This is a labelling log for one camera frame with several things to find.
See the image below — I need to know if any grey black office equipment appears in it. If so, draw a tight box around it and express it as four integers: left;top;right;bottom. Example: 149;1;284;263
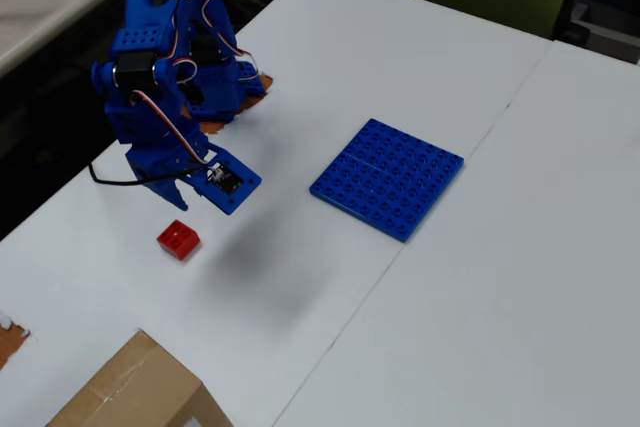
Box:
552;0;640;67

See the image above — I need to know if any blue 8x8 studded plate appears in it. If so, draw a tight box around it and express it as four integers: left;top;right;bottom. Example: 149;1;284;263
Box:
308;117;465;244

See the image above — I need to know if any black camera cable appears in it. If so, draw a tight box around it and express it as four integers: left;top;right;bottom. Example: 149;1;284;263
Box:
88;161;194;187

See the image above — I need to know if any brown cardboard box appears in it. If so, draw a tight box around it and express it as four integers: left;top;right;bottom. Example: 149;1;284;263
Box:
44;328;234;427

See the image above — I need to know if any red 2x2 block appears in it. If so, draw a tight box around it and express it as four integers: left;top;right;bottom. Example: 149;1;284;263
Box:
156;218;203;262

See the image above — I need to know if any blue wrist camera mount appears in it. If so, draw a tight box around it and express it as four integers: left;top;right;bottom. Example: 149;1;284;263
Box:
187;143;263;217

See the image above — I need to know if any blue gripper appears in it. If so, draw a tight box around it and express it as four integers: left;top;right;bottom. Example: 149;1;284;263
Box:
121;130;217;213

